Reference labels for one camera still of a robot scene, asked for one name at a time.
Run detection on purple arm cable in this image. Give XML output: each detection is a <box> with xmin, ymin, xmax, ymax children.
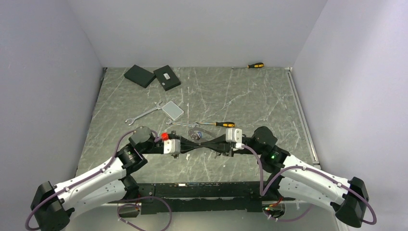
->
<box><xmin>25</xmin><ymin>129</ymin><xmax>173</xmax><ymax>231</ymax></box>
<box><xmin>241</xmin><ymin>144</ymin><xmax>378</xmax><ymax>226</ymax></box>

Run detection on large chrome combination wrench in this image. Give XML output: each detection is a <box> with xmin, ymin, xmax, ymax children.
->
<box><xmin>125</xmin><ymin>101</ymin><xmax>163</xmax><ymax>126</ymax></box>

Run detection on black yellow handled screwdriver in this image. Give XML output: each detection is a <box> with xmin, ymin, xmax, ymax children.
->
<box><xmin>196</xmin><ymin>122</ymin><xmax>236</xmax><ymax>128</ymax></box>

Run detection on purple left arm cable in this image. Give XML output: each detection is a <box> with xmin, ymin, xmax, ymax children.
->
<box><xmin>25</xmin><ymin>129</ymin><xmax>173</xmax><ymax>231</ymax></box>

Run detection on metal keyring plate with rings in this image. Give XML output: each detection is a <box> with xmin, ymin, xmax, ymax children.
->
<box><xmin>188</xmin><ymin>127</ymin><xmax>216</xmax><ymax>142</ymax></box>

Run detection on black box with label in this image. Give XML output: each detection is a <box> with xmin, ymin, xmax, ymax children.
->
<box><xmin>153</xmin><ymin>65</ymin><xmax>181</xmax><ymax>91</ymax></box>

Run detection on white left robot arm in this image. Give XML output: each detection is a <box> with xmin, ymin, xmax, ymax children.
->
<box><xmin>25</xmin><ymin>126</ymin><xmax>203</xmax><ymax>231</ymax></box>

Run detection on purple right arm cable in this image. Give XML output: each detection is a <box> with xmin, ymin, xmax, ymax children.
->
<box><xmin>241</xmin><ymin>144</ymin><xmax>378</xmax><ymax>226</ymax></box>

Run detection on black flat box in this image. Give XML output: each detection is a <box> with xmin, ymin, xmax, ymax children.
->
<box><xmin>124</xmin><ymin>65</ymin><xmax>156</xmax><ymax>88</ymax></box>

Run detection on small chrome combination wrench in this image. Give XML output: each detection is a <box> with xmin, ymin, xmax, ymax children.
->
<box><xmin>166</xmin><ymin>119</ymin><xmax>199</xmax><ymax>128</ymax></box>

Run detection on far black yellow screwdriver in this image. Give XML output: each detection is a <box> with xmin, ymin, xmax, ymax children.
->
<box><xmin>232</xmin><ymin>63</ymin><xmax>264</xmax><ymax>69</ymax></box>

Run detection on grey rectangular flat box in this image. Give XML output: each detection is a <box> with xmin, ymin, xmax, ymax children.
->
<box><xmin>162</xmin><ymin>101</ymin><xmax>184</xmax><ymax>121</ymax></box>

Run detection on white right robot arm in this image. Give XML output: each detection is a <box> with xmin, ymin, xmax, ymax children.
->
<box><xmin>201</xmin><ymin>126</ymin><xmax>377</xmax><ymax>228</ymax></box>

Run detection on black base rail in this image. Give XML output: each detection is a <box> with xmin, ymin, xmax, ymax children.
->
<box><xmin>118</xmin><ymin>181</ymin><xmax>283</xmax><ymax>215</ymax></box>

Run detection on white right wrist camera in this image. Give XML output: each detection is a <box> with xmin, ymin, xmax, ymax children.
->
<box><xmin>225</xmin><ymin>128</ymin><xmax>242</xmax><ymax>143</ymax></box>

